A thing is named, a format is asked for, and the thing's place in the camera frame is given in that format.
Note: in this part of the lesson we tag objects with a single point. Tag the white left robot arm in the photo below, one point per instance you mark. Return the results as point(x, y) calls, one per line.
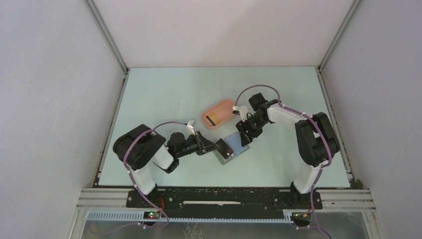
point(143, 146)

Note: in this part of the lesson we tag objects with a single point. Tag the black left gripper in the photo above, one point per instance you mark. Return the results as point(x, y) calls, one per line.
point(203, 145)

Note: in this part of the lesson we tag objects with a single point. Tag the left controller board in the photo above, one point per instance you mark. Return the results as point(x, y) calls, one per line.
point(152, 215)

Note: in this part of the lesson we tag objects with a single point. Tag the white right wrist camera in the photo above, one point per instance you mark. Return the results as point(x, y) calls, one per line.
point(242, 111)

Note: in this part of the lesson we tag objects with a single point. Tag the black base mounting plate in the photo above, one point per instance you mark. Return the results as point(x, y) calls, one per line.
point(231, 203)

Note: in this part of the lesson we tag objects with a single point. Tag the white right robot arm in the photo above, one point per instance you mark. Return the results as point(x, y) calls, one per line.
point(316, 139)

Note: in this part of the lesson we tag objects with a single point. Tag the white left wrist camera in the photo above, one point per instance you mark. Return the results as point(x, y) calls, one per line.
point(190, 126)

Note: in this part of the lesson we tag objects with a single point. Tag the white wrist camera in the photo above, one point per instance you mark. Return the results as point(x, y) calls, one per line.
point(190, 126)
point(242, 111)

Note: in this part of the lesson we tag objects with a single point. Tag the aluminium frame rail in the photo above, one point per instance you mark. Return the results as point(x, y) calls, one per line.
point(109, 204)

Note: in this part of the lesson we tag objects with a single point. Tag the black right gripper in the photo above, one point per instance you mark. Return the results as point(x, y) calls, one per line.
point(242, 127)

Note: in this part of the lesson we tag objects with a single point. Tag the gold striped credit card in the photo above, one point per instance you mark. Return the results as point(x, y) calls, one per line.
point(213, 119)

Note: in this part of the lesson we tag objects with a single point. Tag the right controller board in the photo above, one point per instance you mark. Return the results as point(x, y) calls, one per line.
point(300, 216)

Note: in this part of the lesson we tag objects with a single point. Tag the pink oval tray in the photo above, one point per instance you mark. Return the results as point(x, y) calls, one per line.
point(224, 111)

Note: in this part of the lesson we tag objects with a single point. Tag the controller board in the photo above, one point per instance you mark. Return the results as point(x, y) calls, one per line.
point(300, 216)
point(152, 215)

